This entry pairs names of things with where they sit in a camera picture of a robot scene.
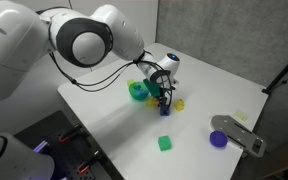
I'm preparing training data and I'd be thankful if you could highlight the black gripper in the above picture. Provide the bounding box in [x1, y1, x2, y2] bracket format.
[143, 79, 175, 109]

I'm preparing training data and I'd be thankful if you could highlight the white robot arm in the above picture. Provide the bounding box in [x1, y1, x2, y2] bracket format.
[0, 0, 180, 180]

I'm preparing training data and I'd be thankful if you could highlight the blue cube near bowl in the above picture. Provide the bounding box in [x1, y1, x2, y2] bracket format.
[160, 105, 170, 116]

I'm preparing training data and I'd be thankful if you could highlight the blue toy in bowl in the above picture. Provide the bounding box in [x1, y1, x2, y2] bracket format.
[134, 85, 144, 95]

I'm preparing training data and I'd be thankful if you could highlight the green bowl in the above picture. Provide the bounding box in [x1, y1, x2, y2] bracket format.
[129, 82, 149, 101]

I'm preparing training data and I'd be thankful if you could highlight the lime yellow-green cube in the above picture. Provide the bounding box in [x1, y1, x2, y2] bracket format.
[127, 79, 135, 87]

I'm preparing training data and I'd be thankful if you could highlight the green cube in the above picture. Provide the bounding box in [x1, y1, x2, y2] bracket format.
[158, 136, 172, 151]

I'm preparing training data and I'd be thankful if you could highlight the purple ridged ball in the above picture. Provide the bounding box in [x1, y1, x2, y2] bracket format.
[209, 131, 227, 148]

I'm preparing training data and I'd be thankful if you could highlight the yellow sticky note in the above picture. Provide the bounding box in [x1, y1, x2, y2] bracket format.
[233, 111, 248, 121]

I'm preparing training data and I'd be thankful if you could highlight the grey metal plate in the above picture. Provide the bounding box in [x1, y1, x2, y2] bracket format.
[210, 115, 267, 157]

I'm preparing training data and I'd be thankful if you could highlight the black vertical pole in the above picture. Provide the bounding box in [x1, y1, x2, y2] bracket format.
[262, 64, 288, 95]

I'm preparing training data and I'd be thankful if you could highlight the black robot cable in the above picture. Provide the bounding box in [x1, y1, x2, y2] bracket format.
[48, 49, 175, 111]

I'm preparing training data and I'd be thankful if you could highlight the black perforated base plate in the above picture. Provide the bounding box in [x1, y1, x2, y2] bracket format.
[15, 111, 124, 180]

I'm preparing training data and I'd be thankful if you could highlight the orange-handled clamp upper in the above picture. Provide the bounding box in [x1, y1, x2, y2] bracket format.
[58, 124, 82, 143]

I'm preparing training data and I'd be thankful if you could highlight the orange-handled clamp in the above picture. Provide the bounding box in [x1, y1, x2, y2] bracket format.
[58, 124, 82, 143]
[77, 151, 101, 174]

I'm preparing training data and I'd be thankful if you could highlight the orange-handled clamp lower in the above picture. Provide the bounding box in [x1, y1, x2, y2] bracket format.
[77, 151, 101, 174]

